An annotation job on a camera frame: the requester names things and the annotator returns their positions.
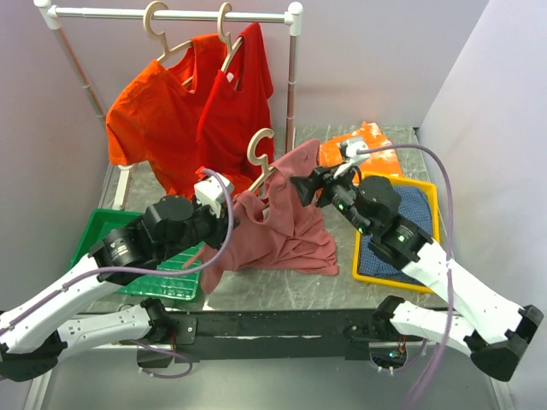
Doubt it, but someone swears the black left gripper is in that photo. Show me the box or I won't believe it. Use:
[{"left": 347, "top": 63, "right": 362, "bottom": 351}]
[{"left": 157, "top": 194, "right": 240, "bottom": 261}]

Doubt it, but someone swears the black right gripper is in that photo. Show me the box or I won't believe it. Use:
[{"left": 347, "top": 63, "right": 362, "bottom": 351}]
[{"left": 288, "top": 161, "right": 373, "bottom": 236}]

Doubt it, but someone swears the green plastic tray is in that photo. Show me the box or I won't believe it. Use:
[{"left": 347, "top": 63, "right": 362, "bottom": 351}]
[{"left": 69, "top": 208, "right": 201, "bottom": 302}]

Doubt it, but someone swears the dusty pink t shirt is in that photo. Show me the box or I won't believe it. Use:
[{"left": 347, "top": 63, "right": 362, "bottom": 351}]
[{"left": 200, "top": 139, "right": 338, "bottom": 294}]

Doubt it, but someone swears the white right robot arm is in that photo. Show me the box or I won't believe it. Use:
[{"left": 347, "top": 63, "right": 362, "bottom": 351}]
[{"left": 291, "top": 167, "right": 544, "bottom": 382}]

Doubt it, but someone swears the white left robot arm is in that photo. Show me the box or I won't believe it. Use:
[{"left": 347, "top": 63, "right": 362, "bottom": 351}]
[{"left": 1, "top": 196, "right": 234, "bottom": 382}]

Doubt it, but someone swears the orange white patterned shirt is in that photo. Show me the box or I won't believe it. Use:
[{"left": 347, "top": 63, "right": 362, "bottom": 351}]
[{"left": 318, "top": 121, "right": 405, "bottom": 179}]

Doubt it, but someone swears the blue checked shirt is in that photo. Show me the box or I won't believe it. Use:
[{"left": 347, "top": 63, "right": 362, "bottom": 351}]
[{"left": 357, "top": 185, "right": 432, "bottom": 286}]

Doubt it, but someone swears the red t shirt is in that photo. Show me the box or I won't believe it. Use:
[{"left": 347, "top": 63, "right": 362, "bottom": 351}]
[{"left": 197, "top": 23, "right": 274, "bottom": 179}]

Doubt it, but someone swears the orange t shirt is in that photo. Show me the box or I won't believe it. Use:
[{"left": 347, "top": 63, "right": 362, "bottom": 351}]
[{"left": 106, "top": 34, "right": 253, "bottom": 197}]

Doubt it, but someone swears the beige hanger with red shirt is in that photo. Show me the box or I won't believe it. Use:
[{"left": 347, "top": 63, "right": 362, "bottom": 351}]
[{"left": 216, "top": 1, "right": 244, "bottom": 73}]

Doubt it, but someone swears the beige hanger with orange shirt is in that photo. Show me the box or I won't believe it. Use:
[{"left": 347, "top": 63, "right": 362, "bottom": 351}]
[{"left": 142, "top": 1, "right": 194, "bottom": 67}]

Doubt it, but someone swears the yellow plastic tray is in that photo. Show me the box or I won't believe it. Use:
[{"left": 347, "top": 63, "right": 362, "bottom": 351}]
[{"left": 351, "top": 172, "right": 440, "bottom": 294}]

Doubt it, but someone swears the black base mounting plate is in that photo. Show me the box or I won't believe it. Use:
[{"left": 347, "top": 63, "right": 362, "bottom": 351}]
[{"left": 139, "top": 308, "right": 403, "bottom": 361}]

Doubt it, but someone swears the white clothes rack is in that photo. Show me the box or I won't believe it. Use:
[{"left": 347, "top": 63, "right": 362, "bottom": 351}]
[{"left": 32, "top": 0, "right": 304, "bottom": 213}]

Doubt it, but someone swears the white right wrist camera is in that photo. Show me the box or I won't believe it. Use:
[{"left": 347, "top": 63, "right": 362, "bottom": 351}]
[{"left": 333, "top": 137, "right": 371, "bottom": 179}]

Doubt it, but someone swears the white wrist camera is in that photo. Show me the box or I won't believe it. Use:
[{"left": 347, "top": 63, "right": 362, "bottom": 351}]
[
  {"left": 194, "top": 176, "right": 234, "bottom": 219},
  {"left": 333, "top": 137, "right": 371, "bottom": 179}
]

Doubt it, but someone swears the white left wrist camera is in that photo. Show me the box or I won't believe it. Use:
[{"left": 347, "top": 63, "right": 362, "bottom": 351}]
[{"left": 194, "top": 176, "right": 234, "bottom": 219}]

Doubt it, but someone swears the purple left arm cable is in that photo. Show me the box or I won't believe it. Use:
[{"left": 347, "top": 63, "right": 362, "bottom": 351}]
[{"left": 0, "top": 168, "right": 235, "bottom": 338}]

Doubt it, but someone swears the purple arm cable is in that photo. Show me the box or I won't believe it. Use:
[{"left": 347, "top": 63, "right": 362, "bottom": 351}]
[
  {"left": 0, "top": 168, "right": 235, "bottom": 338},
  {"left": 356, "top": 143, "right": 454, "bottom": 410}
]

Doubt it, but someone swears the aluminium frame rail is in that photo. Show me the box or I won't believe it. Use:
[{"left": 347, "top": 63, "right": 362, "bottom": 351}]
[{"left": 23, "top": 345, "right": 170, "bottom": 409}]

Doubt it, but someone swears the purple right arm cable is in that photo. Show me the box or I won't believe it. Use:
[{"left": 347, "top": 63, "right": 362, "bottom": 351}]
[{"left": 356, "top": 143, "right": 454, "bottom": 410}]

